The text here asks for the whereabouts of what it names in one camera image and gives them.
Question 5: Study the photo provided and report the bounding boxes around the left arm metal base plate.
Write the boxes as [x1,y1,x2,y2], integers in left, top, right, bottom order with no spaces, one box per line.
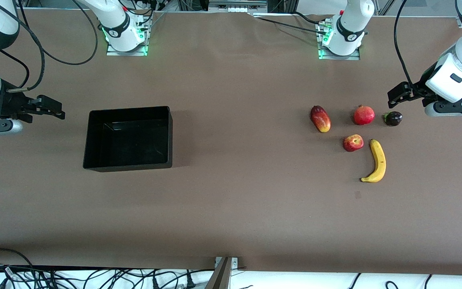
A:
[318,22,361,61]

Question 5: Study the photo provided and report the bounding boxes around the red pomegranate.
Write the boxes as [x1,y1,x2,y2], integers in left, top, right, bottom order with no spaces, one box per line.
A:
[353,105,375,126]

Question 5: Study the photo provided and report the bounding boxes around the metal table edge bracket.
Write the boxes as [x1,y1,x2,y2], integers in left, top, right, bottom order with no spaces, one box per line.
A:
[205,256,239,289]

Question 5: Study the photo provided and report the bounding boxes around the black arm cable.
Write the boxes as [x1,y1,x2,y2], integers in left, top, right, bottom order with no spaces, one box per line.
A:
[394,0,414,85]
[0,0,98,93]

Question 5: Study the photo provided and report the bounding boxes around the dark purple mangosteen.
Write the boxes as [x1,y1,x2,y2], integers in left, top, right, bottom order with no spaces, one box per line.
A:
[383,111,403,127]

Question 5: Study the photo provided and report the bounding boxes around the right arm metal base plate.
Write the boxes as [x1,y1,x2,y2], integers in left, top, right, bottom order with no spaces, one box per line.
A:
[106,20,149,57]

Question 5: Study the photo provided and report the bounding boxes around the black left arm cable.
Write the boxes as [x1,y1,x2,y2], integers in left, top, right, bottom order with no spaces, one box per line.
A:
[394,0,414,85]

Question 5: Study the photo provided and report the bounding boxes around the red apple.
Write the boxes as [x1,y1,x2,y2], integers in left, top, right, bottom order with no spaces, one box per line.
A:
[343,134,364,152]

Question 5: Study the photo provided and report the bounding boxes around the black cable to base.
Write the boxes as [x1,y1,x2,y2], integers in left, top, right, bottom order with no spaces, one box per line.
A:
[253,11,330,37]

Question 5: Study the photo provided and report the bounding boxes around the yellow banana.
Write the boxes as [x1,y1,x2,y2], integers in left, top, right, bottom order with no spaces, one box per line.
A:
[361,139,387,183]

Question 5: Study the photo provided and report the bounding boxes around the black plastic box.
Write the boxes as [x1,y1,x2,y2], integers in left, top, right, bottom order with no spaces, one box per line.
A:
[83,106,173,173]

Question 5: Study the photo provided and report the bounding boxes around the silver device with ports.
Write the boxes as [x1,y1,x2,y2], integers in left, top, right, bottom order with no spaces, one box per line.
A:
[208,0,267,13]

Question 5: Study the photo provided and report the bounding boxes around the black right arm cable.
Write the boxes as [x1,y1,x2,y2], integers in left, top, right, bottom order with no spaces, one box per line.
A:
[0,0,98,93]

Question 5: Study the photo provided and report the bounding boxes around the black looped cable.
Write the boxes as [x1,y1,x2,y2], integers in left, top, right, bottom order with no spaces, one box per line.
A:
[0,248,35,278]

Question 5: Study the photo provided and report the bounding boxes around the red yellow mango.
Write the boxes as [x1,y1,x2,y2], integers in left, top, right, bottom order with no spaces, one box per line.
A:
[310,105,331,133]

